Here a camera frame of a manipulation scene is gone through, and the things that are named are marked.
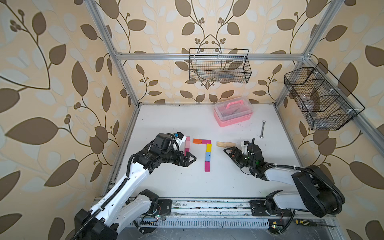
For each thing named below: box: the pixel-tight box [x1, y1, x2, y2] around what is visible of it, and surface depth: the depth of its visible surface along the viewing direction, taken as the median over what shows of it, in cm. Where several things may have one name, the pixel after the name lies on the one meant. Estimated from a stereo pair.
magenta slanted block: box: [204, 161, 211, 172], surface depth 90 cm
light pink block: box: [185, 140, 191, 149], surface depth 101 cm
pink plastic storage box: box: [213, 96, 254, 127], surface depth 106 cm
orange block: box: [192, 138, 203, 144], surface depth 101 cm
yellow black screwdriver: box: [295, 219, 337, 227], surface depth 70 cm
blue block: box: [205, 152, 211, 162], surface depth 93 cm
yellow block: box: [206, 143, 212, 153], surface depth 99 cm
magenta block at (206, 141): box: [202, 139, 212, 145], surface depth 101 cm
